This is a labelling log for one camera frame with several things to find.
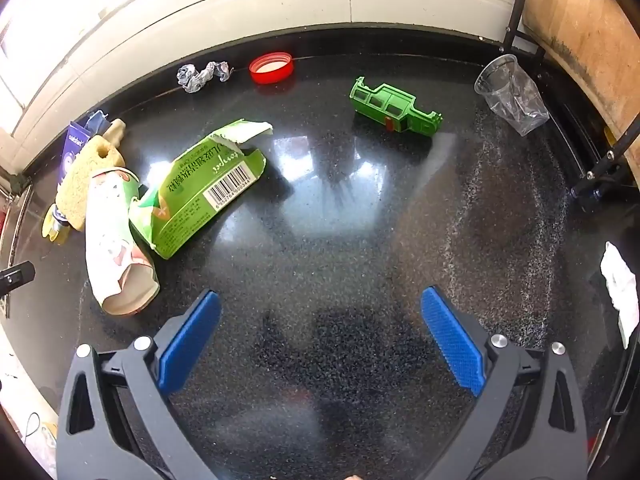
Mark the red plastic lid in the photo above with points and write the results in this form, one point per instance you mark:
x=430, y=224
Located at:
x=270, y=67

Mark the cartoon print paper cup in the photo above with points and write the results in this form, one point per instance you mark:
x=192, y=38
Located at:
x=112, y=240

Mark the black metal frame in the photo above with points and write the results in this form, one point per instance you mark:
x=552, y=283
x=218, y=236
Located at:
x=516, y=5

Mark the white cloth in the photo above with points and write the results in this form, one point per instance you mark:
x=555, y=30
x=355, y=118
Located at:
x=617, y=280

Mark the yellow plastic item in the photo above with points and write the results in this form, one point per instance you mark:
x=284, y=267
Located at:
x=50, y=225

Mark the white sponge brush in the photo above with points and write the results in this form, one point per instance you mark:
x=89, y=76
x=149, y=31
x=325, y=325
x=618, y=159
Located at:
x=116, y=132

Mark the wooden board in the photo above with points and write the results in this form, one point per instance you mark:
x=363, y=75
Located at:
x=575, y=20

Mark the green cardboard carton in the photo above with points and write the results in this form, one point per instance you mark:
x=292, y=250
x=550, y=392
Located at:
x=200, y=185

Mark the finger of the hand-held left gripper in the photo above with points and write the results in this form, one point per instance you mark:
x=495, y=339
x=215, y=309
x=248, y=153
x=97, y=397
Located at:
x=15, y=276

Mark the green plastic toy shell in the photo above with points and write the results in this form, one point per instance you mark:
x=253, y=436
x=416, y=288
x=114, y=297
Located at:
x=385, y=102

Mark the blue package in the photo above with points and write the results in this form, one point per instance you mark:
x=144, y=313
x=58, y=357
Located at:
x=75, y=142

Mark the clear plastic cup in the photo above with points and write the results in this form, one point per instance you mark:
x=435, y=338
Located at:
x=515, y=97

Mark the crumpled grey wrapper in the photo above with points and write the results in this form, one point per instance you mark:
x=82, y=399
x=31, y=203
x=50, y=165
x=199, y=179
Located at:
x=192, y=77

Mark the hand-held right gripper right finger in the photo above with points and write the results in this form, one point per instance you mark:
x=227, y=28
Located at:
x=452, y=340

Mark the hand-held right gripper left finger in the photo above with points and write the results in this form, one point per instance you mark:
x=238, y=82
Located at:
x=192, y=340

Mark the yellow sponge with hole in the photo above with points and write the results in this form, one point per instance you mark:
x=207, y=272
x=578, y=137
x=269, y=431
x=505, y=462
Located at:
x=80, y=180

